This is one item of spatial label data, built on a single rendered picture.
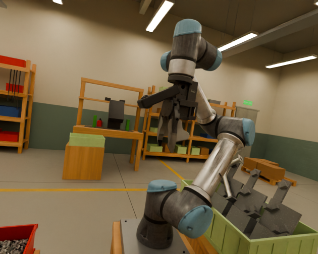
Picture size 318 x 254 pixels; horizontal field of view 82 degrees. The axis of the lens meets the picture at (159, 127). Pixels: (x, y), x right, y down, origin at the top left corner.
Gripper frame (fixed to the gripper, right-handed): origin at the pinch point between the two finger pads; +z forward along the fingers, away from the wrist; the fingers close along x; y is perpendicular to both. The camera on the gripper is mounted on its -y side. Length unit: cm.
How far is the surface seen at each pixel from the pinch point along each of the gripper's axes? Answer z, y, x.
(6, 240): 41, -42, 24
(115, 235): 44, -4, 25
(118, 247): 44.4, -4.2, 17.7
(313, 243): 37, 77, -5
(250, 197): 30, 70, 25
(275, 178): 111, 453, 267
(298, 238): 34, 66, -4
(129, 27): -251, 66, 516
